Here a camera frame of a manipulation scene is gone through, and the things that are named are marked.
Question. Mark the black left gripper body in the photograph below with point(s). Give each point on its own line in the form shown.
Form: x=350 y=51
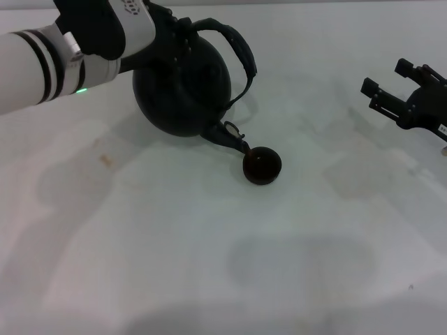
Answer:
x=162 y=45

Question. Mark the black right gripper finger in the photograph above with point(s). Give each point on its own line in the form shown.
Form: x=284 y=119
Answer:
x=386 y=99
x=420 y=75

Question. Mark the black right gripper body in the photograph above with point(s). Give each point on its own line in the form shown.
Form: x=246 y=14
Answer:
x=426 y=111

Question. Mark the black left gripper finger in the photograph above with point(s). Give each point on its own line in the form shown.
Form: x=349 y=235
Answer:
x=179 y=22
x=183 y=49

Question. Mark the black round teapot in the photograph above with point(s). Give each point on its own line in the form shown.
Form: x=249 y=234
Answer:
x=181 y=94

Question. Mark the small black teacup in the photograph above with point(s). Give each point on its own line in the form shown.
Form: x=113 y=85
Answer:
x=263 y=169

